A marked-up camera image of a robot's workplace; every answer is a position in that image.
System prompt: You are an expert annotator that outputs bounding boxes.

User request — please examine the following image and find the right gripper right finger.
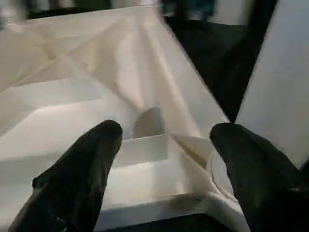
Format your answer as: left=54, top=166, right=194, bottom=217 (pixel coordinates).
left=208, top=122, right=309, bottom=232

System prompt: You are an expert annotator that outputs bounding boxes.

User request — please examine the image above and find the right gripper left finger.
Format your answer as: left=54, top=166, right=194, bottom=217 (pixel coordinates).
left=7, top=119, right=124, bottom=232

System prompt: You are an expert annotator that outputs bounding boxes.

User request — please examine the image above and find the white plastic table top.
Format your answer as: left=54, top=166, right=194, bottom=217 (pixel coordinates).
left=0, top=5, right=253, bottom=232

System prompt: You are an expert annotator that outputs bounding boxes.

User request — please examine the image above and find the white plastic table leg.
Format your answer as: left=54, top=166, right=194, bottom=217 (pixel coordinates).
left=235, top=0, right=309, bottom=171

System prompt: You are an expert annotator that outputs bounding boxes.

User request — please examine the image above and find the black work mat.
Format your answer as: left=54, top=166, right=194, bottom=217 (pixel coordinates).
left=97, top=14, right=278, bottom=232

